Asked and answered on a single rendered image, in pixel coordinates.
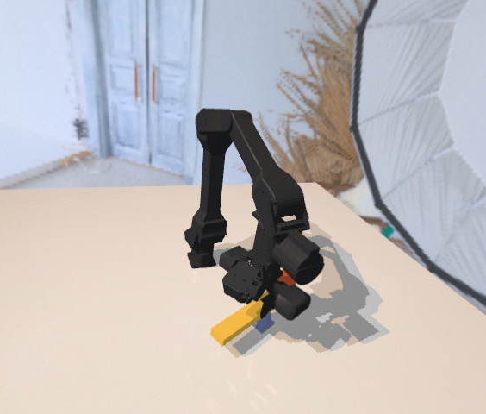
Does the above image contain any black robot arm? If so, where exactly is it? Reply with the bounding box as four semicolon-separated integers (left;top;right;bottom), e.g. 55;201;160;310
184;108;324;303

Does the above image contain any blue wedge block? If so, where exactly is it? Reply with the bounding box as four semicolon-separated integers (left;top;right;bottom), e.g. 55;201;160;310
252;313;274;334

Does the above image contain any yellow bar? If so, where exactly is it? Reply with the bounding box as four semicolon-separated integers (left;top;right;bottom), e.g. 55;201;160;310
211;270;296;346

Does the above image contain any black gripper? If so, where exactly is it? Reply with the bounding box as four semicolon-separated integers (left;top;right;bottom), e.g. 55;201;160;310
219;245;311;321

